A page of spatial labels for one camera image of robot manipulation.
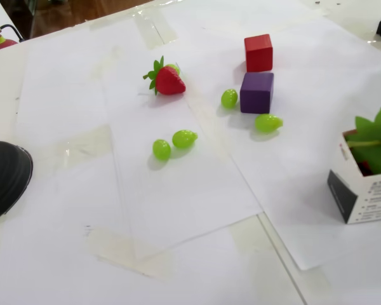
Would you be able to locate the red plastic strawberry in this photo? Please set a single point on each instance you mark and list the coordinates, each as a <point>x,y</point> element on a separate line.
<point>169,83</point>
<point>374,133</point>

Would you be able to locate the green plastic grape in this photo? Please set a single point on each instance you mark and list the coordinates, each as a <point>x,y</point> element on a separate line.
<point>229,98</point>
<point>161,150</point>
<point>174,68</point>
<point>266,123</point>
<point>183,139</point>

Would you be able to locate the white and black cardboard box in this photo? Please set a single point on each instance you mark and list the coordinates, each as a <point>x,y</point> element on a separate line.
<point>374,197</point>

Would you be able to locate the white paper sheet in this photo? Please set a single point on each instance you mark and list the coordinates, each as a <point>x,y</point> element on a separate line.
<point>184,197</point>
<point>304,178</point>

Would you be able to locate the purple wooden cube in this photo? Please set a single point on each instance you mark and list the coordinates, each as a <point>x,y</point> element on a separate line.
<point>255,95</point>

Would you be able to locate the red wooden cube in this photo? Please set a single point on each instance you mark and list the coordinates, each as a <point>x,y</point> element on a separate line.
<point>258,55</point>

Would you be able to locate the black round object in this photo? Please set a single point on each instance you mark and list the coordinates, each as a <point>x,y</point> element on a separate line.
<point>6,178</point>

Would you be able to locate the dark brown cabinet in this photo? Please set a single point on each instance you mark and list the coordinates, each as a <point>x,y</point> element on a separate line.
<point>27,22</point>

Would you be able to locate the red fire extinguisher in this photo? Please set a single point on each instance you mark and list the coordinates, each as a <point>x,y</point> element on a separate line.
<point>4,44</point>

